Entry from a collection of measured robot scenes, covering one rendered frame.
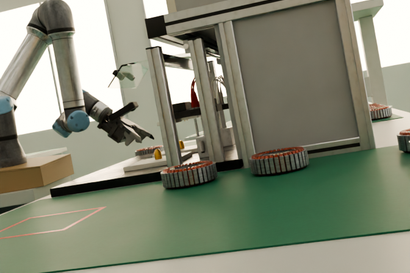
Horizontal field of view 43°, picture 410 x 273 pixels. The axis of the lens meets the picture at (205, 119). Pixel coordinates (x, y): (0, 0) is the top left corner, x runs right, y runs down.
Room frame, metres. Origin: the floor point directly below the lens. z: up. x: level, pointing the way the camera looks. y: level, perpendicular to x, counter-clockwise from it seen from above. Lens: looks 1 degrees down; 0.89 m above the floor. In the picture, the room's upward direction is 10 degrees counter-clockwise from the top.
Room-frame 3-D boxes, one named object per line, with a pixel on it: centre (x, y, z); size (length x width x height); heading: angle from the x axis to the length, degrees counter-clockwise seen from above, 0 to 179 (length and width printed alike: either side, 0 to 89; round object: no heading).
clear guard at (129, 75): (1.62, 0.08, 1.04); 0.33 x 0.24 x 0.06; 77
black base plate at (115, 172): (1.51, 0.10, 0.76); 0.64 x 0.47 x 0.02; 167
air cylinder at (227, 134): (1.60, -0.05, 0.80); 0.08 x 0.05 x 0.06; 167
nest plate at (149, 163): (1.39, 0.14, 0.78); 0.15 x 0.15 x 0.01; 77
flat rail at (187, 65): (1.49, 0.02, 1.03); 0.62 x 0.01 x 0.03; 167
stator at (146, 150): (1.94, 0.23, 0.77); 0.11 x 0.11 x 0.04
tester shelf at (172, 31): (1.44, -0.20, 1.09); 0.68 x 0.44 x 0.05; 167
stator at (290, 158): (0.99, -0.13, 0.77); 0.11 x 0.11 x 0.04
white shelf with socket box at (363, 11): (2.27, -0.65, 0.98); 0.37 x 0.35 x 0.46; 167
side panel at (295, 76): (1.10, -0.20, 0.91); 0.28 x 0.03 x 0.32; 77
